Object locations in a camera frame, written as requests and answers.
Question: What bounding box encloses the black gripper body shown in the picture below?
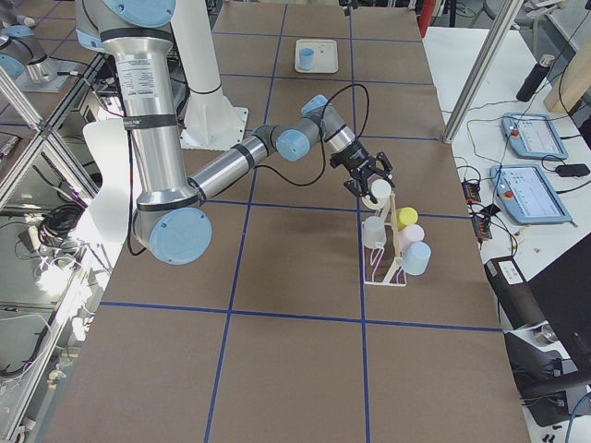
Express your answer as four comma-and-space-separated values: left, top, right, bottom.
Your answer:
330, 140, 392, 198

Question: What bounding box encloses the cream white cup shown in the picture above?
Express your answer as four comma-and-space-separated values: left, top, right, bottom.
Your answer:
362, 178, 392, 210

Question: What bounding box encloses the grey cup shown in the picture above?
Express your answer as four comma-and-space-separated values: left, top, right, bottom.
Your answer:
362, 216, 387, 249

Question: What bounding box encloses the yellow cup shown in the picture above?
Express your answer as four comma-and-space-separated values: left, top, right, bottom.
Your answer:
396, 207, 419, 231

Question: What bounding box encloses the pink cup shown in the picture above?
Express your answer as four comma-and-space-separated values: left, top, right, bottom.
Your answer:
399, 223, 425, 253

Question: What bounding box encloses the light blue cup front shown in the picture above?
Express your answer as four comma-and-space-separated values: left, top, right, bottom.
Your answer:
402, 241, 431, 276

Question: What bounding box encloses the light blue cup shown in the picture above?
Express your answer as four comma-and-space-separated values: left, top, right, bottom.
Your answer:
298, 47, 315, 72
402, 241, 431, 276

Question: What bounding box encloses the wooden rack dowel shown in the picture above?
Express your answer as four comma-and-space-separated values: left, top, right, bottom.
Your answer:
390, 192, 402, 268

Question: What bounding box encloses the cream plastic tray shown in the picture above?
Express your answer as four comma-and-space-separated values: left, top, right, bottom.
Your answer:
294, 39, 339, 74

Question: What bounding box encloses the grey teach pendant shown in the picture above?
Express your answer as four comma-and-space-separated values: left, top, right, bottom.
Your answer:
489, 164, 573, 225
501, 113, 569, 160

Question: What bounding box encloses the black water bottle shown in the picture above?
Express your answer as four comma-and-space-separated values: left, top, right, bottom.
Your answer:
515, 54, 556, 102

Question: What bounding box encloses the dark box with label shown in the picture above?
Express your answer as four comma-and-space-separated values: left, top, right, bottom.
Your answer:
484, 257, 548, 330

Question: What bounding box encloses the black power adapter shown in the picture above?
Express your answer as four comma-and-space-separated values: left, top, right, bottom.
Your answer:
554, 163, 590, 177

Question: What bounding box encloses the white wire cup rack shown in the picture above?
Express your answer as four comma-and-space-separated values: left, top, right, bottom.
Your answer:
362, 204, 407, 287

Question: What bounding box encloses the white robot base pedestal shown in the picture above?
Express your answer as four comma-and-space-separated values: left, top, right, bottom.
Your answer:
171, 0, 248, 150

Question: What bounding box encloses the aluminium frame post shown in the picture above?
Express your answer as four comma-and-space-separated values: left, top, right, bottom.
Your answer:
441, 0, 523, 144

